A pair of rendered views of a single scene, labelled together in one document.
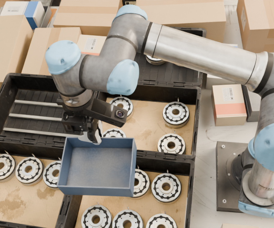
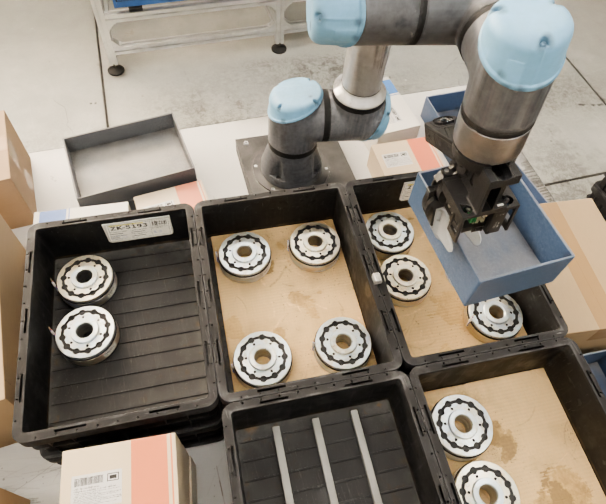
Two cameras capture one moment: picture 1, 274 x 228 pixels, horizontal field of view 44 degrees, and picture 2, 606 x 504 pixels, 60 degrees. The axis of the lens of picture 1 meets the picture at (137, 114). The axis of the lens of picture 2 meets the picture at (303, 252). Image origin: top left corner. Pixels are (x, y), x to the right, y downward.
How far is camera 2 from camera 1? 1.01 m
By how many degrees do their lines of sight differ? 57
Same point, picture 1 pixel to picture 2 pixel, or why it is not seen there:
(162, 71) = (136, 315)
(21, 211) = (558, 471)
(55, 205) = (509, 406)
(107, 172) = not seen: hidden behind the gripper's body
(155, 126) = (278, 288)
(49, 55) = (562, 23)
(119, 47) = not seen: outside the picture
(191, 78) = (146, 257)
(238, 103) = (178, 193)
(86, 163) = (480, 265)
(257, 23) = not seen: outside the picture
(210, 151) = not seen: hidden behind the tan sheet
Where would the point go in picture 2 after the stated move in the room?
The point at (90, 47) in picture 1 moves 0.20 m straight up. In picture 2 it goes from (111, 481) to (65, 447)
